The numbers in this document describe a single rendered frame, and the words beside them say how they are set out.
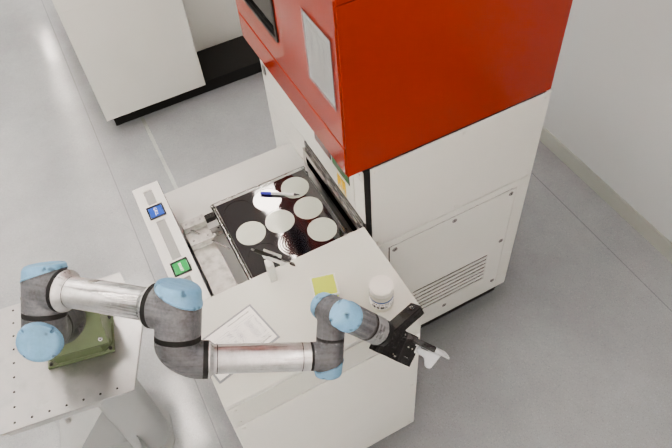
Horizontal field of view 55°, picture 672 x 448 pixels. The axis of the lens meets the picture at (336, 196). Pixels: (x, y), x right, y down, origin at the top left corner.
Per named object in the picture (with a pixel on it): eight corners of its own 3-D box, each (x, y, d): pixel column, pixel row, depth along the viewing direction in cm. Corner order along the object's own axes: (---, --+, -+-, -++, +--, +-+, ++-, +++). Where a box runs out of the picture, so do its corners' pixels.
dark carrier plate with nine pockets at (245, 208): (303, 170, 236) (303, 169, 235) (348, 235, 216) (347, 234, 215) (215, 207, 227) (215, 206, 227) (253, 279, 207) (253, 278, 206)
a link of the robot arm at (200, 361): (151, 391, 157) (347, 384, 167) (152, 348, 155) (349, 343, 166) (154, 373, 168) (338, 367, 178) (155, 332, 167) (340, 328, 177)
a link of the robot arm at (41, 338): (28, 349, 183) (12, 367, 170) (28, 303, 181) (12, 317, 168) (72, 349, 185) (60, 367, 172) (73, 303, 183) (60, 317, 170)
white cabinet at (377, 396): (309, 259, 319) (290, 142, 257) (414, 429, 262) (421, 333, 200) (187, 316, 303) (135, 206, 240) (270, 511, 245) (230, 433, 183)
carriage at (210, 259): (205, 222, 229) (203, 217, 226) (244, 300, 207) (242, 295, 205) (183, 231, 227) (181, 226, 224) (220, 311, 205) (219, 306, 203)
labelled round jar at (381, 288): (385, 288, 193) (385, 270, 186) (398, 306, 189) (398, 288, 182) (365, 298, 191) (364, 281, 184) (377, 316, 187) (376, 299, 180)
